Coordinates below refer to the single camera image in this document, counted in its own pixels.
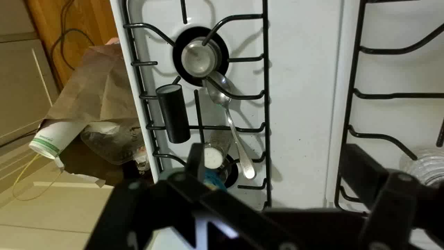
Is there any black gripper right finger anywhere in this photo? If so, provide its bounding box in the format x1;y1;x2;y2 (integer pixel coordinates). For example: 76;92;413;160
342;145;444;250

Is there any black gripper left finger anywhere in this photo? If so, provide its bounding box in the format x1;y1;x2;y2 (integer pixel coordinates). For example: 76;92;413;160
85;172;298;250

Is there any black stove grate near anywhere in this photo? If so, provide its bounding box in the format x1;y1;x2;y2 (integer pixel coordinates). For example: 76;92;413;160
113;0;273;210

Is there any black cable on floor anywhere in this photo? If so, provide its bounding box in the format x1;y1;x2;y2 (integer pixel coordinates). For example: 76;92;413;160
49;0;96;71

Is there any metal spoon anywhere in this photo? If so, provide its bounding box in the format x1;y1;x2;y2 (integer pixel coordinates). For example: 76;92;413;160
203;71;257;179

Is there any white green paper cup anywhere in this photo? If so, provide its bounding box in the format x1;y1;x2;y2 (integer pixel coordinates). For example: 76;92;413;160
30;120;87;160

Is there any brown paper bag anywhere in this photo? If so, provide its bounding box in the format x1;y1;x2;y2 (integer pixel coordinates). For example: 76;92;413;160
46;45;138;122

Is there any white gas stove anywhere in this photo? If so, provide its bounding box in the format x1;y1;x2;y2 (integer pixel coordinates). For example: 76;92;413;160
109;0;444;250

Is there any clear plastic bag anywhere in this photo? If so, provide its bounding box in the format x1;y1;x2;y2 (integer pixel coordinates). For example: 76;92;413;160
81;120;148;165

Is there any black stove grate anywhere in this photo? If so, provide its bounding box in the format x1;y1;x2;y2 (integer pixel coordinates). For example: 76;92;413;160
336;0;444;188
113;0;273;210

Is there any black stove grate far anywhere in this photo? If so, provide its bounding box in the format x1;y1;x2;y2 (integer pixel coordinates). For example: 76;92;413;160
336;0;444;188

